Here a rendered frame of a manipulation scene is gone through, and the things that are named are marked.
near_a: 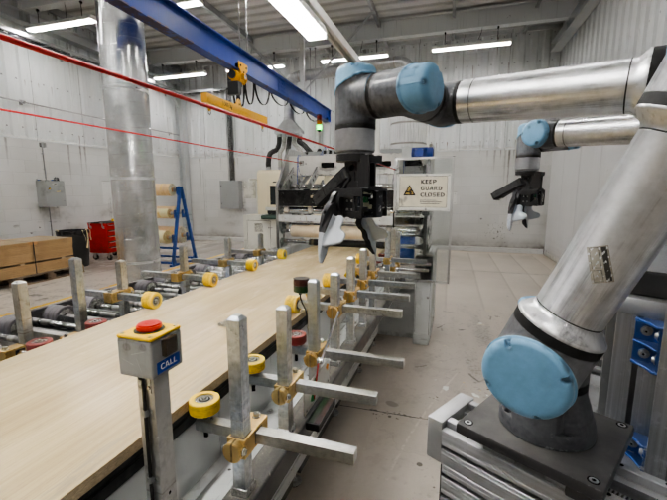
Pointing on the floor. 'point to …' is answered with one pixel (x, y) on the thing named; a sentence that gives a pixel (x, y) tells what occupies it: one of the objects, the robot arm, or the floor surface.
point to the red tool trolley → (102, 238)
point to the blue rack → (177, 229)
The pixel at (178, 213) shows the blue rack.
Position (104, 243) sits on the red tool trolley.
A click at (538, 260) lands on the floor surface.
